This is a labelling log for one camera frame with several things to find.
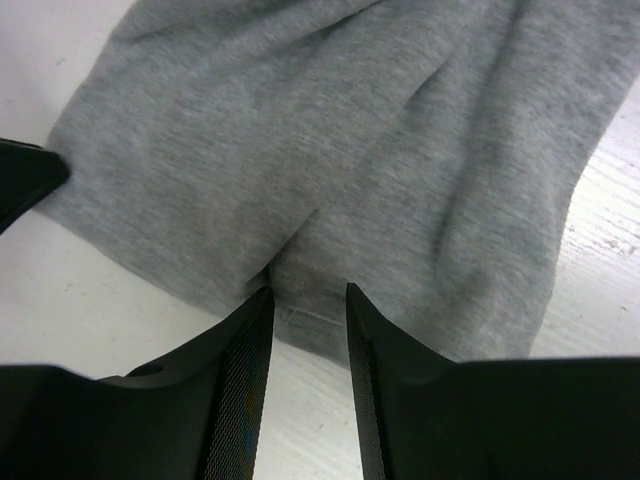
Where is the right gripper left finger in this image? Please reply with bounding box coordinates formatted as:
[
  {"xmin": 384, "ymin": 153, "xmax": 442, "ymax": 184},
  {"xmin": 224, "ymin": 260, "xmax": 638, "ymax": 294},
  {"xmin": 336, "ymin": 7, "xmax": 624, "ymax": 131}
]
[{"xmin": 1, "ymin": 287, "xmax": 274, "ymax": 479}]

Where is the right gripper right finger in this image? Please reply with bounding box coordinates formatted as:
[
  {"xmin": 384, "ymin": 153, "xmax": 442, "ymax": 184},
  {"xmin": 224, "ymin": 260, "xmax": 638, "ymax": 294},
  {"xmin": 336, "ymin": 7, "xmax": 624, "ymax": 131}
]
[{"xmin": 346, "ymin": 284, "xmax": 639, "ymax": 479}]

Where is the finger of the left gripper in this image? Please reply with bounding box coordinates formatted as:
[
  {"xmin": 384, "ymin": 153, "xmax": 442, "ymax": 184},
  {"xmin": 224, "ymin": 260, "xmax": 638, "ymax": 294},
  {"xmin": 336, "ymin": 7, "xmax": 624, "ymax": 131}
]
[{"xmin": 0, "ymin": 138, "xmax": 70, "ymax": 233}]

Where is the grey tank top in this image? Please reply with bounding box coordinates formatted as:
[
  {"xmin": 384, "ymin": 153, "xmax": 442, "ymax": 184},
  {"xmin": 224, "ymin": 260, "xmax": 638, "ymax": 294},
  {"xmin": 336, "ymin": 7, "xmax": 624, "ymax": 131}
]
[{"xmin": 39, "ymin": 1, "xmax": 639, "ymax": 363}]

